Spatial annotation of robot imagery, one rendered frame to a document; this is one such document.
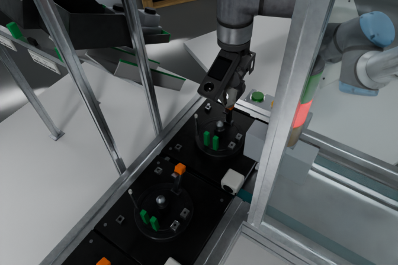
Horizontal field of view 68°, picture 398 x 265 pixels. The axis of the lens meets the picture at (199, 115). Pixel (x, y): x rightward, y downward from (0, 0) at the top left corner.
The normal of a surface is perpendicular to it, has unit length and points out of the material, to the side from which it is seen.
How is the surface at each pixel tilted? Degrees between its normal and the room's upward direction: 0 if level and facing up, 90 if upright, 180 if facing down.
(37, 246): 0
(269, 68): 0
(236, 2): 90
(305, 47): 90
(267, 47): 0
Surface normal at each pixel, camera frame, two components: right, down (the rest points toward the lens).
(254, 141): -0.55, 0.65
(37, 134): -0.04, -0.65
